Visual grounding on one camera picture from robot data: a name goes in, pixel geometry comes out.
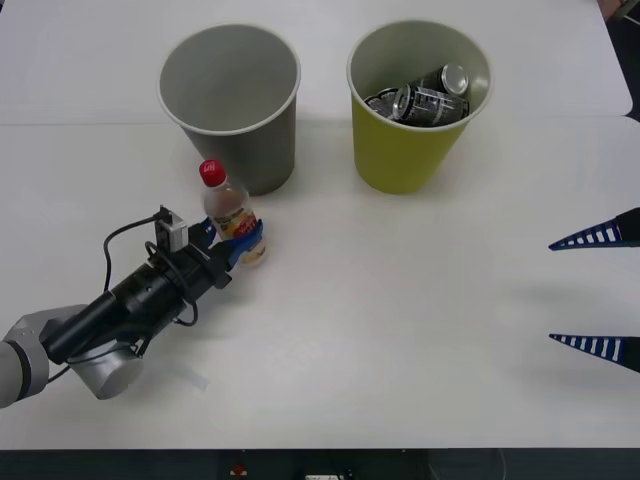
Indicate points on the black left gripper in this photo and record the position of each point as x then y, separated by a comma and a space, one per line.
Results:
205, 270

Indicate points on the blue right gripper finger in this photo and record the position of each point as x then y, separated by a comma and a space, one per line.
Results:
607, 346
605, 232

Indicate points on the red-capped clear plastic bottle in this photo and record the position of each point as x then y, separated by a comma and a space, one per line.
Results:
227, 205

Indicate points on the silver and black left arm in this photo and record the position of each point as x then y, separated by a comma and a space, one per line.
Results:
100, 320

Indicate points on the grey plastic bin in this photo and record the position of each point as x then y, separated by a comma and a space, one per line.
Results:
235, 100

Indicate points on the yellow-green plastic bin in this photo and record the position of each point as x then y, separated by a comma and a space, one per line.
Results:
395, 155

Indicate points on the black drink can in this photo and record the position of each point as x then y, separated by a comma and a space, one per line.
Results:
430, 106
381, 102
447, 79

